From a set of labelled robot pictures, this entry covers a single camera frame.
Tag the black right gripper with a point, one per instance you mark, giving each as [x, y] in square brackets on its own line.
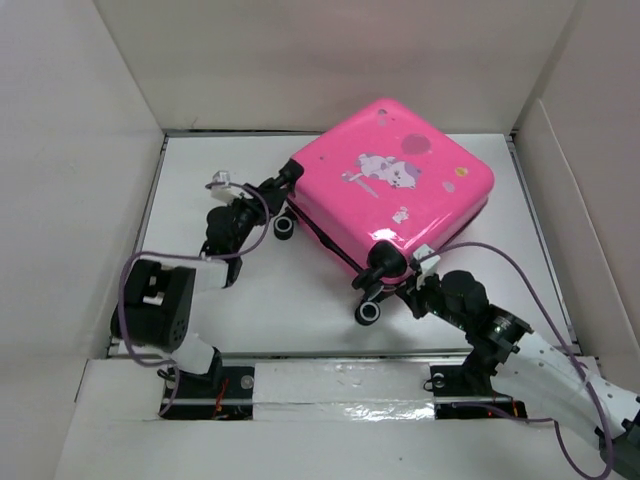
[412, 295]

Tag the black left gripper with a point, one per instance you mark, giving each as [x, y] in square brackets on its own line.
[253, 202]

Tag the pink hard-shell suitcase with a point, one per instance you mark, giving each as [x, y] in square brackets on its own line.
[376, 187]

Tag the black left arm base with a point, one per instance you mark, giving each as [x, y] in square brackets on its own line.
[229, 397]

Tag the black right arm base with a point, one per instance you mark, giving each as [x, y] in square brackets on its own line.
[457, 396]

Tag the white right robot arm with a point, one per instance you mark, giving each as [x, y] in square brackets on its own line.
[513, 360]

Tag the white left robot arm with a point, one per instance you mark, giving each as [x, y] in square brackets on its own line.
[156, 290]

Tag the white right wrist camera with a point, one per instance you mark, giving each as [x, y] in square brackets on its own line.
[424, 263]

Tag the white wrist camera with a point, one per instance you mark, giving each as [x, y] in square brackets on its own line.
[424, 263]
[220, 187]

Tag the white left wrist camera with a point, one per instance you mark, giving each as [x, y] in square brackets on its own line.
[220, 187]

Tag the aluminium front rail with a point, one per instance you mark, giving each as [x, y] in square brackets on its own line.
[443, 354]

